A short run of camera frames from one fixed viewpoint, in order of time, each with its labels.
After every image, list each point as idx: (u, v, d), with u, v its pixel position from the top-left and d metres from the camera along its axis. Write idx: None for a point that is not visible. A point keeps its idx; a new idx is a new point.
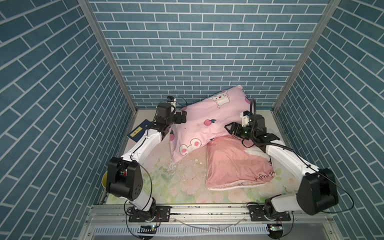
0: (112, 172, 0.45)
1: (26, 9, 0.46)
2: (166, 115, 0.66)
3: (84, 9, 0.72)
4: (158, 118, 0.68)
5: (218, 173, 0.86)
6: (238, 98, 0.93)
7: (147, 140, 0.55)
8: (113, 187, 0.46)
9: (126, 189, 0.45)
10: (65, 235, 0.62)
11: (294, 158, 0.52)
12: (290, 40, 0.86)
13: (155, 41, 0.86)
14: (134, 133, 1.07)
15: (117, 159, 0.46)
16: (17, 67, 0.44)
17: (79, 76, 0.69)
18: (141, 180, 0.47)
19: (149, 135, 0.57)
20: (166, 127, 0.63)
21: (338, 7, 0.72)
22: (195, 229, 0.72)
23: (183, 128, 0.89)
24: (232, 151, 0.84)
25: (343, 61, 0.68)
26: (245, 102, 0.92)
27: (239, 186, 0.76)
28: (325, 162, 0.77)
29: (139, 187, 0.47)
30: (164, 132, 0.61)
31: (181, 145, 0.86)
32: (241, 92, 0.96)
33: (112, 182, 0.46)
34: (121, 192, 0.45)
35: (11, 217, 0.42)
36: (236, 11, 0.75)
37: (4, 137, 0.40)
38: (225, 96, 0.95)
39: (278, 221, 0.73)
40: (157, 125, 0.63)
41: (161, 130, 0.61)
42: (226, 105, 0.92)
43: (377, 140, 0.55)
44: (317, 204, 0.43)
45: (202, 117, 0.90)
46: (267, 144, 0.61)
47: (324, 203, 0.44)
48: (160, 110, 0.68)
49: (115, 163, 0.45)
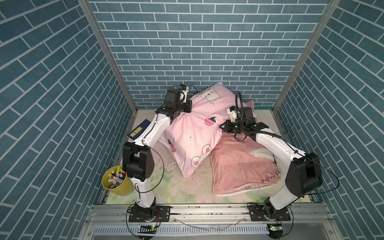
0: (126, 154, 0.50)
1: (26, 9, 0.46)
2: (175, 100, 0.68)
3: (84, 9, 0.72)
4: (167, 103, 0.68)
5: (225, 178, 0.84)
6: (225, 92, 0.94)
7: (156, 125, 0.58)
8: (128, 167, 0.52)
9: (140, 169, 0.51)
10: (65, 235, 0.62)
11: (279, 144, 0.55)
12: (290, 40, 0.86)
13: (155, 41, 0.86)
14: (134, 133, 1.07)
15: (130, 142, 0.50)
16: (17, 67, 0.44)
17: (79, 76, 0.69)
18: (153, 162, 0.52)
19: (159, 121, 0.60)
20: (174, 111, 0.65)
21: (338, 7, 0.72)
22: (195, 229, 0.72)
23: (187, 137, 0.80)
24: (238, 154, 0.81)
25: (343, 60, 0.68)
26: (233, 96, 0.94)
27: (247, 189, 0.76)
28: (325, 162, 0.77)
29: (151, 168, 0.52)
30: (173, 117, 0.64)
31: (192, 158, 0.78)
32: (225, 88, 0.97)
33: (127, 162, 0.51)
34: (136, 171, 0.51)
35: (11, 217, 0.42)
36: (236, 11, 0.75)
37: (3, 137, 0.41)
38: (214, 92, 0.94)
39: (278, 221, 0.73)
40: (165, 109, 0.65)
41: (169, 114, 0.63)
42: (219, 101, 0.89)
43: (377, 140, 0.55)
44: (305, 186, 0.46)
45: (200, 118, 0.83)
46: (257, 133, 0.63)
47: (311, 185, 0.47)
48: (170, 95, 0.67)
49: (129, 147, 0.49)
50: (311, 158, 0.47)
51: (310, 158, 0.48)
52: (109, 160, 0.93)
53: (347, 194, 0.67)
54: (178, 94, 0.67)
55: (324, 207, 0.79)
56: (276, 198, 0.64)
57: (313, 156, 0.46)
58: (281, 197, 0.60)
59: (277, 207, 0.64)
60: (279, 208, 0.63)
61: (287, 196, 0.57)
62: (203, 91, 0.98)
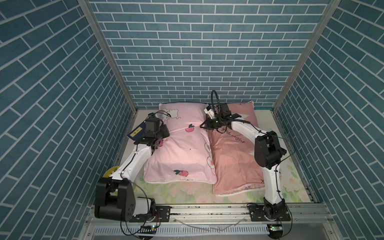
0: (101, 195, 0.42)
1: (26, 9, 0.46)
2: (155, 129, 0.65)
3: (84, 9, 0.72)
4: (147, 132, 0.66)
5: (225, 178, 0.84)
6: (178, 103, 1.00)
7: (136, 155, 0.53)
8: (103, 210, 0.42)
9: (118, 209, 0.42)
10: (65, 235, 0.62)
11: (248, 127, 0.67)
12: (290, 40, 0.86)
13: (155, 41, 0.86)
14: (134, 133, 1.07)
15: (105, 180, 0.43)
16: (17, 67, 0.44)
17: (79, 76, 0.69)
18: (133, 199, 0.44)
19: (139, 150, 0.55)
20: (155, 140, 0.62)
21: (338, 7, 0.72)
22: (195, 229, 0.72)
23: (189, 149, 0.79)
24: (238, 154, 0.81)
25: (343, 60, 0.68)
26: (186, 102, 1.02)
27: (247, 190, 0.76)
28: (325, 162, 0.77)
29: (131, 206, 0.43)
30: (154, 146, 0.61)
31: (208, 161, 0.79)
32: (170, 102, 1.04)
33: (101, 205, 0.42)
34: (113, 212, 0.42)
35: (11, 218, 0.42)
36: (236, 12, 0.75)
37: (4, 137, 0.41)
38: (171, 109, 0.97)
39: (278, 221, 0.73)
40: (145, 140, 0.61)
41: (150, 144, 0.59)
42: (180, 112, 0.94)
43: (377, 140, 0.55)
44: (268, 157, 0.58)
45: (182, 132, 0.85)
46: (232, 121, 0.75)
47: (273, 158, 0.59)
48: (148, 124, 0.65)
49: (105, 184, 0.42)
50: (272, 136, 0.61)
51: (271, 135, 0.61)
52: (109, 160, 0.93)
53: (347, 194, 0.67)
54: (157, 122, 0.66)
55: (324, 207, 0.79)
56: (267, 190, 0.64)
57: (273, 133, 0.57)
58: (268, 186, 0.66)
59: (272, 201, 0.66)
60: (275, 201, 0.65)
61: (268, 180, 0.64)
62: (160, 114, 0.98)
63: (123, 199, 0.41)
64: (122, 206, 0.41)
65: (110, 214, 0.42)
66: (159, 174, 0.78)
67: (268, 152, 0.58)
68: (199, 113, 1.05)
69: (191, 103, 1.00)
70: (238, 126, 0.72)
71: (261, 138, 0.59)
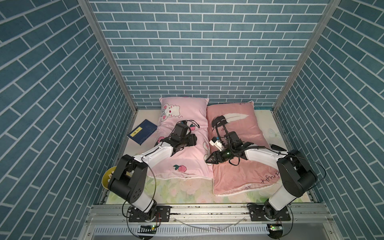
0: (120, 169, 0.47)
1: (26, 9, 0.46)
2: (181, 134, 0.71)
3: (84, 9, 0.72)
4: (173, 135, 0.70)
5: (224, 178, 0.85)
6: (179, 100, 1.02)
7: (160, 149, 0.58)
8: (114, 186, 0.46)
9: (126, 189, 0.45)
10: (65, 235, 0.62)
11: (264, 152, 0.60)
12: (290, 40, 0.86)
13: (155, 41, 0.86)
14: (134, 133, 1.07)
15: (128, 157, 0.48)
16: (17, 67, 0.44)
17: (79, 76, 0.69)
18: (142, 185, 0.47)
19: (163, 146, 0.61)
20: (179, 145, 0.67)
21: (338, 7, 0.72)
22: (195, 229, 0.72)
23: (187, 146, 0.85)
24: None
25: (343, 60, 0.68)
26: (188, 98, 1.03)
27: (247, 189, 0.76)
28: (325, 162, 0.77)
29: (137, 193, 0.46)
30: (175, 149, 0.65)
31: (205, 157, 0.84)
32: (173, 97, 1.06)
33: (115, 178, 0.46)
34: (121, 192, 0.45)
35: (11, 217, 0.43)
36: (236, 11, 0.75)
37: (3, 137, 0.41)
38: (173, 107, 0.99)
39: (278, 221, 0.73)
40: (171, 141, 0.67)
41: (173, 145, 0.64)
42: (181, 110, 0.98)
43: (377, 140, 0.55)
44: (301, 184, 0.47)
45: None
46: (245, 151, 0.67)
47: (309, 182, 0.48)
48: (177, 128, 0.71)
49: (127, 160, 0.47)
50: (295, 156, 0.51)
51: (295, 156, 0.51)
52: (109, 160, 0.93)
53: (347, 194, 0.67)
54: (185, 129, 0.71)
55: (324, 207, 0.79)
56: (275, 198, 0.64)
57: (297, 153, 0.52)
58: (281, 197, 0.59)
59: (277, 207, 0.64)
60: (279, 208, 0.63)
61: (287, 197, 0.56)
62: (162, 111, 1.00)
63: (137, 179, 0.45)
64: (133, 186, 0.45)
65: (117, 192, 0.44)
66: (159, 168, 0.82)
67: (301, 178, 0.47)
68: (200, 114, 1.06)
69: (193, 101, 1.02)
70: (255, 154, 0.63)
71: (284, 161, 0.50)
